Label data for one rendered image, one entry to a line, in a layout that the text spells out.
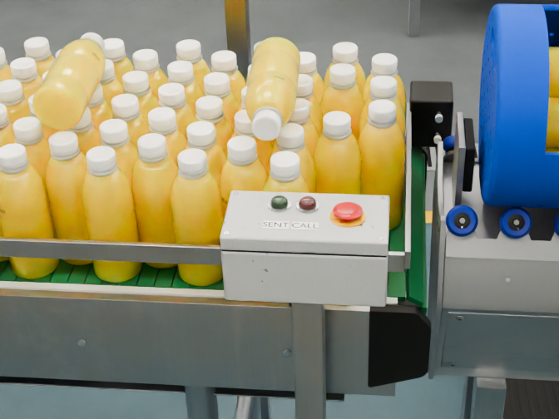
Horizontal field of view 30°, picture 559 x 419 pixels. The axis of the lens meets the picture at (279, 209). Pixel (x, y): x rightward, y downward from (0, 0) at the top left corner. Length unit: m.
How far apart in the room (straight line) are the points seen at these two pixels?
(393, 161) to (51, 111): 0.48
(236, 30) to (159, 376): 0.64
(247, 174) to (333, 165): 0.13
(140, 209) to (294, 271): 0.30
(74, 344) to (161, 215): 0.24
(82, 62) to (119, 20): 2.90
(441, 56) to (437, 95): 2.31
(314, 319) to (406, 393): 1.26
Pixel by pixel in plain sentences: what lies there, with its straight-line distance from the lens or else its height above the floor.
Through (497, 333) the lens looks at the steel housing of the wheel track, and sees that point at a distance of 1.62.
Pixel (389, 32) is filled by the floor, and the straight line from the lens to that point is 4.21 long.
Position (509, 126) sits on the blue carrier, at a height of 1.14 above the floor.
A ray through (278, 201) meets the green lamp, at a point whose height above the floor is 1.11.
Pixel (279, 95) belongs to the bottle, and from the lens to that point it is 1.41.
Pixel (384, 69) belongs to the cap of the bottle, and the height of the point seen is 1.09.
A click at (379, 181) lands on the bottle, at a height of 0.99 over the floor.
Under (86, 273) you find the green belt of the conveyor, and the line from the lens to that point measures 1.54.
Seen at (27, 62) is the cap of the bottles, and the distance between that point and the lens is 1.68.
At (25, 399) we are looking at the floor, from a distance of 2.67.
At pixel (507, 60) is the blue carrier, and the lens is 1.39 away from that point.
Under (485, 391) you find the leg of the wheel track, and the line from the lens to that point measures 1.74.
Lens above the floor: 1.84
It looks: 36 degrees down
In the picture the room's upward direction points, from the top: 2 degrees counter-clockwise
